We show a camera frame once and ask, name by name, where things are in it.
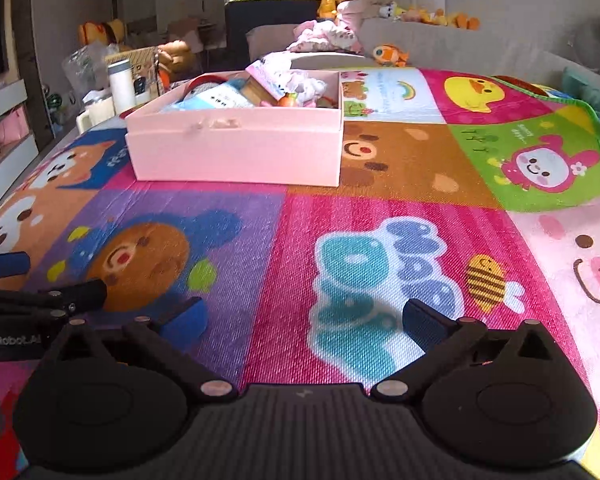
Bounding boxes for orange fish plush toy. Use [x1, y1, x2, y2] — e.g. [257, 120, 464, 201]
[371, 43, 411, 68]

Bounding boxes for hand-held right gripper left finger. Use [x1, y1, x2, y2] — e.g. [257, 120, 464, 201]
[42, 297, 233, 401]

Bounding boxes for colourful cartoon play mat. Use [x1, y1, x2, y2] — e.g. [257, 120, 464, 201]
[0, 65, 600, 480]

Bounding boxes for pink pillow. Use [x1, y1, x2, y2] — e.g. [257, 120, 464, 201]
[336, 0, 397, 27]

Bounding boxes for white jug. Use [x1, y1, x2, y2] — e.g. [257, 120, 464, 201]
[76, 99, 117, 135]

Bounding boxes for row of yellow duck plushes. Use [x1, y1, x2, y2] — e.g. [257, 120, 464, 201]
[399, 6, 482, 32]

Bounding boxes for pink white plush toy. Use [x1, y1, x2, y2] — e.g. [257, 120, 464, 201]
[280, 66, 328, 107]

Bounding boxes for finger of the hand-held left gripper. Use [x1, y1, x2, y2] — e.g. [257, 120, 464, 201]
[0, 252, 31, 281]
[0, 279, 107, 325]

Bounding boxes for white insulated bottle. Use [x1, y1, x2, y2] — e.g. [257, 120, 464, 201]
[107, 59, 137, 115]

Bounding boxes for yellow plush toy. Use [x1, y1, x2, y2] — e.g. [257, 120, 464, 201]
[76, 19, 127, 47]

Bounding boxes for open cardboard box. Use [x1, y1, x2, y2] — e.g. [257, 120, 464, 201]
[105, 45, 167, 103]

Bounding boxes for teal cloth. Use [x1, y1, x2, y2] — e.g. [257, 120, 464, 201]
[561, 66, 600, 122]

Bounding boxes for grey fabric sofa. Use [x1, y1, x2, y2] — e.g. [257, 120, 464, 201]
[245, 0, 600, 128]

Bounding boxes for pink storage box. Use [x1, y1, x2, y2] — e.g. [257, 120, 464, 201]
[124, 67, 346, 188]

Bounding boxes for pink card packet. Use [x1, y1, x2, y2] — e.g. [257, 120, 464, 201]
[244, 59, 287, 100]

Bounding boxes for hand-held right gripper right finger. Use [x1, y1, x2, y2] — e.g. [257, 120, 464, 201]
[370, 299, 566, 401]

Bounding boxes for white television cabinet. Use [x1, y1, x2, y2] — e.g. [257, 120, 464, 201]
[0, 79, 42, 188]

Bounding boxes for brown bear plush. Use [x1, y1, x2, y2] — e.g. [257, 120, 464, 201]
[156, 39, 197, 77]

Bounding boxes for closed cardboard box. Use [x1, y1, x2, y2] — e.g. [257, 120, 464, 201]
[166, 16, 202, 47]

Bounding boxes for black fish tank cabinet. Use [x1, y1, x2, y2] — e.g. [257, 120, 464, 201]
[224, 0, 333, 56]

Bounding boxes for pink bag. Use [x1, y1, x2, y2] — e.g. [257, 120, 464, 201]
[0, 106, 27, 147]

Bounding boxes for light blue toy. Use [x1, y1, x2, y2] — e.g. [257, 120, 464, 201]
[159, 84, 255, 113]

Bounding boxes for pink crumpled blanket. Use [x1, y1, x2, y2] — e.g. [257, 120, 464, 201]
[286, 19, 367, 57]

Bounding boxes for clear plastic bag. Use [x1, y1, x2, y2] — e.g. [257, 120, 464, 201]
[61, 42, 112, 97]

